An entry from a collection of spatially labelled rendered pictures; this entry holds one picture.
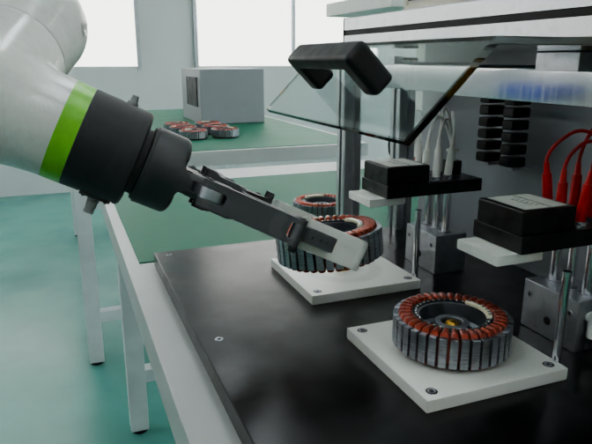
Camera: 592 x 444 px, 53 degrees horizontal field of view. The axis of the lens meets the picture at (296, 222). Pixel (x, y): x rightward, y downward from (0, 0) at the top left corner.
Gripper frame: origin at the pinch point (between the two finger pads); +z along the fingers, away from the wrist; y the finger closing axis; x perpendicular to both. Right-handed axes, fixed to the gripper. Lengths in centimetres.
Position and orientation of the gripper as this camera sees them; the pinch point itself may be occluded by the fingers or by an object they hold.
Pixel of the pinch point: (325, 237)
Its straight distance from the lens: 62.9
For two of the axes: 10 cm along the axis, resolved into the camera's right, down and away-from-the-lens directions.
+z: 8.7, 3.6, 3.3
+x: 4.0, -9.2, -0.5
